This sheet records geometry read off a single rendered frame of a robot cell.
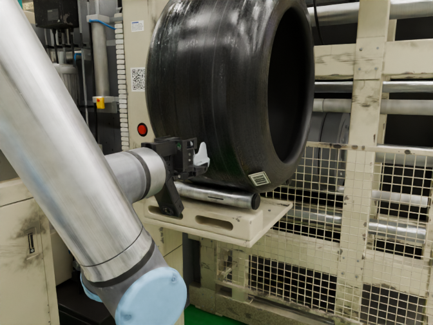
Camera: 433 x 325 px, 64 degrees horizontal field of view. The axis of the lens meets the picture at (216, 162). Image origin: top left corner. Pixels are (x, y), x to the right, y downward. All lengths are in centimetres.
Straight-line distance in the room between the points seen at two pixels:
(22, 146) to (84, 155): 6
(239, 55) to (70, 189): 48
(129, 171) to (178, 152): 15
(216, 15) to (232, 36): 7
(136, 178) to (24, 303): 89
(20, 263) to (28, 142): 97
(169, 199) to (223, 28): 37
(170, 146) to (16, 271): 80
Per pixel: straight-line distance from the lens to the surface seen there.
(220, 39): 76
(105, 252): 41
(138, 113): 116
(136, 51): 116
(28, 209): 128
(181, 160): 68
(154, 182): 60
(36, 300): 141
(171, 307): 46
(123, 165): 56
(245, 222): 90
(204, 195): 96
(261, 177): 84
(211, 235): 96
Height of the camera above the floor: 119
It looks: 12 degrees down
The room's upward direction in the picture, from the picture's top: straight up
